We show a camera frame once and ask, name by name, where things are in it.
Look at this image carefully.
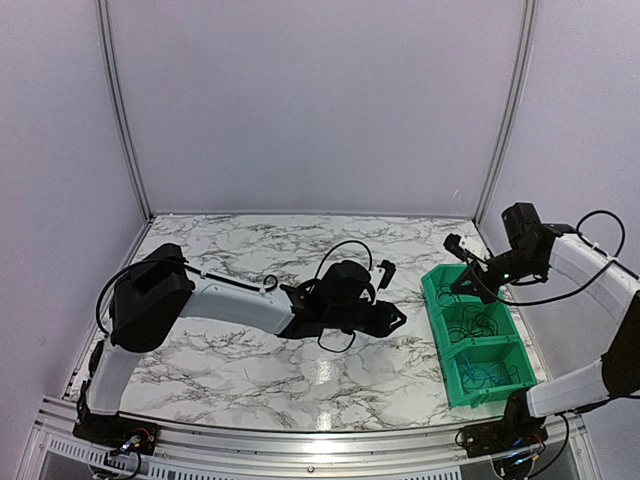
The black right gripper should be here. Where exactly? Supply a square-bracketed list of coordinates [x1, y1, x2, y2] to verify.
[451, 246, 545, 305]

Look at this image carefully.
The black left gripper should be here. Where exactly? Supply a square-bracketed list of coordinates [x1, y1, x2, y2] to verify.
[327, 299, 406, 338]

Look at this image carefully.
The long black wire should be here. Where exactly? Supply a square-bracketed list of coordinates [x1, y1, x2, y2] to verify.
[435, 282, 476, 306]

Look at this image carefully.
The blue wire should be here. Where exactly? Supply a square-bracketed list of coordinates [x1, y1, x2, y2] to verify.
[459, 357, 519, 394]

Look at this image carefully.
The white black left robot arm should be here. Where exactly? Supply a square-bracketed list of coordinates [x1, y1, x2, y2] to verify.
[76, 243, 407, 445]

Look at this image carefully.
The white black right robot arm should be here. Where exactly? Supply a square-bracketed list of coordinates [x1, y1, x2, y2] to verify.
[444, 203, 639, 448]

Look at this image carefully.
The green three-compartment plastic bin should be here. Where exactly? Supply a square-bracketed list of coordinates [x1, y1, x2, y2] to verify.
[421, 264, 537, 408]

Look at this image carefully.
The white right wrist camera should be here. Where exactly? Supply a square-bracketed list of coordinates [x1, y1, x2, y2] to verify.
[443, 234, 475, 262]

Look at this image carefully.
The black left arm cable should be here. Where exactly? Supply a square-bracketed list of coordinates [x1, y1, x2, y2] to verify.
[317, 240, 374, 352]

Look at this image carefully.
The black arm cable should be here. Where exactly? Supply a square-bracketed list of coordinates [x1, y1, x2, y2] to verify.
[469, 209, 627, 307]
[317, 240, 374, 352]

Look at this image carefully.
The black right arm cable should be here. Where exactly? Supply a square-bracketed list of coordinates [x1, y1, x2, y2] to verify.
[469, 209, 627, 307]

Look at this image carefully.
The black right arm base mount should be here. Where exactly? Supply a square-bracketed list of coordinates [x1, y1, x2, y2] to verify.
[454, 390, 548, 458]

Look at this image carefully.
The aluminium front rail frame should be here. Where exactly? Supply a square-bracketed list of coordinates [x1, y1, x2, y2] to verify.
[13, 397, 599, 479]

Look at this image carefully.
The aluminium back-right corner post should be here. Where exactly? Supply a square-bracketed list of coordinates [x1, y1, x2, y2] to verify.
[473, 0, 539, 227]

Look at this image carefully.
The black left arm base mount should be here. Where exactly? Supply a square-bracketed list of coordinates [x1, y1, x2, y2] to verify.
[73, 405, 159, 455]

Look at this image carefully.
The aluminium back-left corner post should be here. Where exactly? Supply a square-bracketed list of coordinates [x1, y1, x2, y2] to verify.
[95, 0, 154, 223]

